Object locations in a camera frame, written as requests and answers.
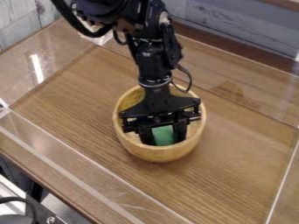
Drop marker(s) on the brown wooden bowl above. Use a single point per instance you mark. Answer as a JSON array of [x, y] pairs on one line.
[[159, 154]]

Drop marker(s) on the black metal table bracket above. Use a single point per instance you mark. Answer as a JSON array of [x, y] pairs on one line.
[[45, 216]]

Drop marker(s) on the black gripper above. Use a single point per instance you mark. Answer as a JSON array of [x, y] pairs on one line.
[[160, 109]]

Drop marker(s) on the green rectangular block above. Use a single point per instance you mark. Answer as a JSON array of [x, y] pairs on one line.
[[163, 136]]

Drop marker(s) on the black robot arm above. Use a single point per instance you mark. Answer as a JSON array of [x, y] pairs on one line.
[[144, 21]]

